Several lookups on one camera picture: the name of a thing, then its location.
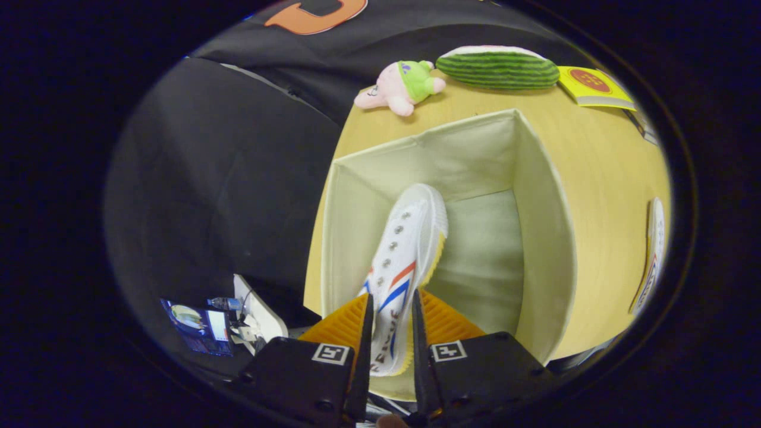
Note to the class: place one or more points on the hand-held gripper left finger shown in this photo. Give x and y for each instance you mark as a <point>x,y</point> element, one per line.
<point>297,374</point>

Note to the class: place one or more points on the black backdrop cloth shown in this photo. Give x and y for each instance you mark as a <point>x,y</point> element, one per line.
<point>226,178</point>

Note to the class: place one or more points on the white paper sheets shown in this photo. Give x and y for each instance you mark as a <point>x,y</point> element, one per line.
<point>261,309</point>

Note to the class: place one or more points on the white canvas shoe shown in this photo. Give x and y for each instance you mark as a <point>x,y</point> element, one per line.
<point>654,249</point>
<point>410,249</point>

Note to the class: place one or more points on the open laptop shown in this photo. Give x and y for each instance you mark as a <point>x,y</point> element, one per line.
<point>199,330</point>

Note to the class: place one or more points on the grey book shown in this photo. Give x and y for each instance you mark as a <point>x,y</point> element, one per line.
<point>645,128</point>

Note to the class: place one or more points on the cream fabric storage box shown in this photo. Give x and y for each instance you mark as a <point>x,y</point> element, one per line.
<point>475,249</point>

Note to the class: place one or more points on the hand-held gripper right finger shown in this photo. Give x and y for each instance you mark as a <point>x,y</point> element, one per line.
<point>487,374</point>

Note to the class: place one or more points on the watermelon slice plush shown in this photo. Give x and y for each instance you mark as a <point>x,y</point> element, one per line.
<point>499,68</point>

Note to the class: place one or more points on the yellow book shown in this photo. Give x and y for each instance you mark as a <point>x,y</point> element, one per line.
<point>591,86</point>

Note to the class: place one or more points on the clear water bottle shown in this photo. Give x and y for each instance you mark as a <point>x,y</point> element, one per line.
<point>225,304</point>

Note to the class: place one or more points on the pink and green plush toy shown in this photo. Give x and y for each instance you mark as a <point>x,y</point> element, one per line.
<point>398,86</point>

